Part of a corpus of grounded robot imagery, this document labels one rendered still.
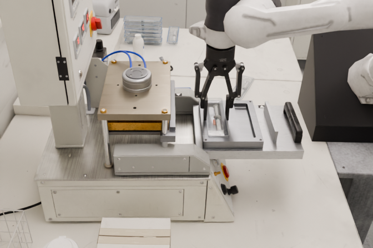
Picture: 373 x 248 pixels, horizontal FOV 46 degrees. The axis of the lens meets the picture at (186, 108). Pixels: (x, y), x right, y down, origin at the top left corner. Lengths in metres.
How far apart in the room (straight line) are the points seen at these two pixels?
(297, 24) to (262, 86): 0.99
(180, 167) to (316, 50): 0.74
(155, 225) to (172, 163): 0.17
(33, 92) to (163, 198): 0.45
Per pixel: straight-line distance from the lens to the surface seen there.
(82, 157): 1.25
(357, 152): 1.66
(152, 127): 1.14
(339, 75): 1.66
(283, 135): 1.28
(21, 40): 0.99
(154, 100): 1.13
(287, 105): 1.34
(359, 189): 1.94
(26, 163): 1.54
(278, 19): 0.94
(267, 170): 1.49
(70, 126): 1.24
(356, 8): 0.96
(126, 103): 1.12
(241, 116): 1.31
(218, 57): 1.11
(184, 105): 1.36
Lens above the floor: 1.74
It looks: 35 degrees down
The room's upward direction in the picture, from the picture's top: 2 degrees clockwise
